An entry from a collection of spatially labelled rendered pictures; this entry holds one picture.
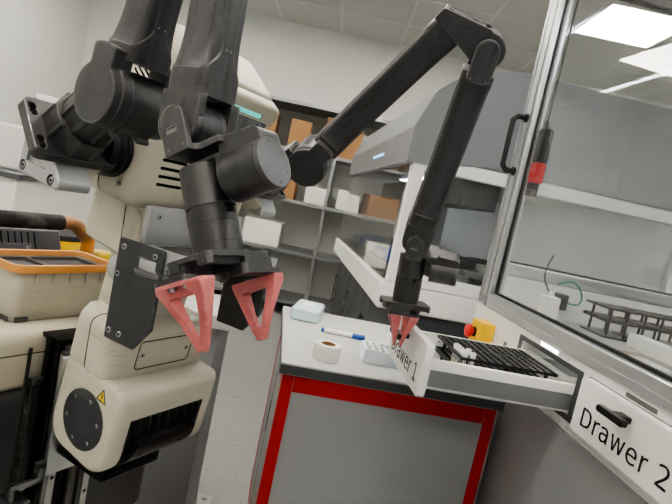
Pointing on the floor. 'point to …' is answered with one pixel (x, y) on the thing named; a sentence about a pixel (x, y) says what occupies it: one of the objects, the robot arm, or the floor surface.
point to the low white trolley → (362, 428)
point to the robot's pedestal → (166, 491)
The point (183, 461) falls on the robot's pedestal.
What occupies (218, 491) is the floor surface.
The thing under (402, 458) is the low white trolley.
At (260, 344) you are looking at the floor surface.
